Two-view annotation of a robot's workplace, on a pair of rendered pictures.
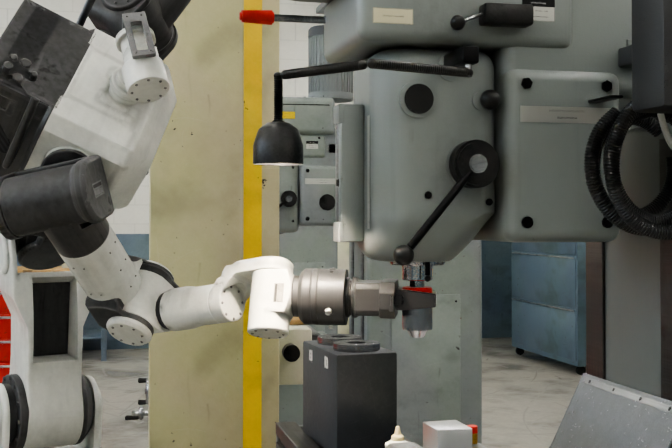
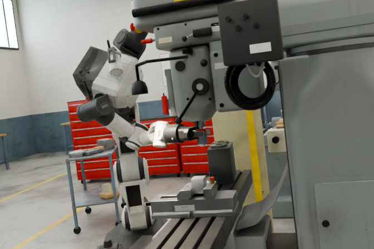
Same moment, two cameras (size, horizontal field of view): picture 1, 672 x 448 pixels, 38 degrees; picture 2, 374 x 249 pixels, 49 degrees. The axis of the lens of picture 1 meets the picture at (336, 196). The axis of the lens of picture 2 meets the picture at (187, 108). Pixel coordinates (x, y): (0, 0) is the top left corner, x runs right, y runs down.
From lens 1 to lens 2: 0.98 m
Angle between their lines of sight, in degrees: 30
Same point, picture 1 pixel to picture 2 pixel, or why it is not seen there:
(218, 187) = not seen: hidden behind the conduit
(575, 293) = not seen: outside the picture
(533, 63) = (219, 46)
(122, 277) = (123, 130)
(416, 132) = (181, 78)
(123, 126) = (115, 83)
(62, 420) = (132, 173)
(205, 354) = (235, 143)
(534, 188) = (223, 92)
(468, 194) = (202, 96)
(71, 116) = (98, 83)
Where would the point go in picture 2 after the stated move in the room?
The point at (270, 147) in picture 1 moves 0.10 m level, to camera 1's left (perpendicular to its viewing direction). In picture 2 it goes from (133, 90) to (114, 92)
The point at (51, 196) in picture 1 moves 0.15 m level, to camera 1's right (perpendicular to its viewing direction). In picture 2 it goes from (89, 109) to (113, 107)
